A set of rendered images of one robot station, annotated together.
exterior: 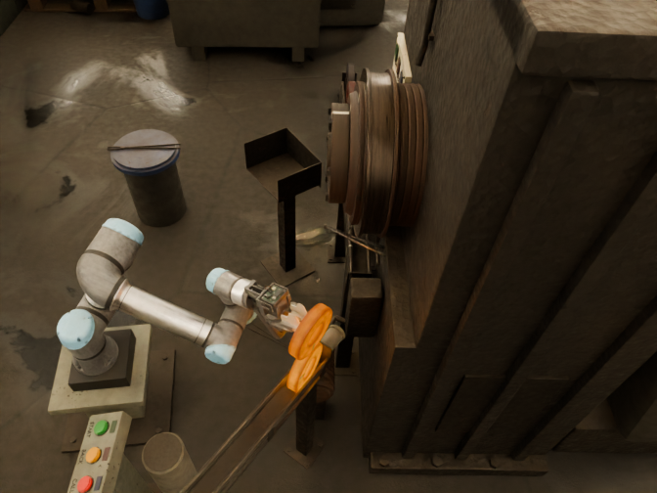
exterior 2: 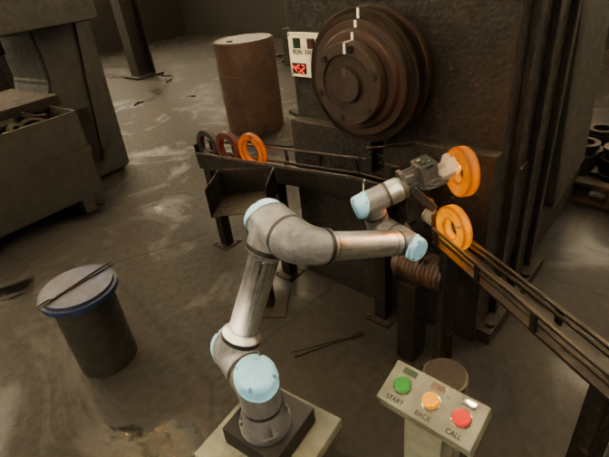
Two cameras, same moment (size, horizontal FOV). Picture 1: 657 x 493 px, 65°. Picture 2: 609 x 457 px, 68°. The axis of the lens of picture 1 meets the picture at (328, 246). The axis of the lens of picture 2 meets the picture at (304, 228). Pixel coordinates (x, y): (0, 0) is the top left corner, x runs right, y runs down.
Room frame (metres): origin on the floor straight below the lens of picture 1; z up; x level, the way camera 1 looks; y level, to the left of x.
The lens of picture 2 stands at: (0.10, 1.23, 1.52)
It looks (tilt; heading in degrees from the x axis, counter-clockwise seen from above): 31 degrees down; 318
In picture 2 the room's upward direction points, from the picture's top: 7 degrees counter-clockwise
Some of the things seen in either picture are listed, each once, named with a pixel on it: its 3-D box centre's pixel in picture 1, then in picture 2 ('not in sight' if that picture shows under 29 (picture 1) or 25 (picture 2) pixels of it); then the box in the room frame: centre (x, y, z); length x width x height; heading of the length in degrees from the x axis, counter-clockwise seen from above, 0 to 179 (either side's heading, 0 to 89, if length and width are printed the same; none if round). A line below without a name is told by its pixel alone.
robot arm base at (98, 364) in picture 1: (92, 349); (263, 411); (0.85, 0.80, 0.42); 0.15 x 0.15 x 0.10
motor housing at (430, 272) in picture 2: (314, 390); (420, 308); (0.83, 0.02, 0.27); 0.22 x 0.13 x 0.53; 3
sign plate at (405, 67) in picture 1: (399, 79); (313, 55); (1.51, -0.19, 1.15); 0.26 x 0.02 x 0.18; 3
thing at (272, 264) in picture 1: (284, 214); (253, 247); (1.62, 0.21, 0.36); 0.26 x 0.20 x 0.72; 38
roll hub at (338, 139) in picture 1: (336, 154); (349, 83); (1.16, 0.00, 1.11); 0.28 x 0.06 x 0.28; 3
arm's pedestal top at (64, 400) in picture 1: (104, 367); (269, 439); (0.86, 0.80, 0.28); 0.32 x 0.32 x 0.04; 10
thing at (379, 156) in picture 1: (370, 155); (365, 76); (1.16, -0.10, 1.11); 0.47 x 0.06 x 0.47; 3
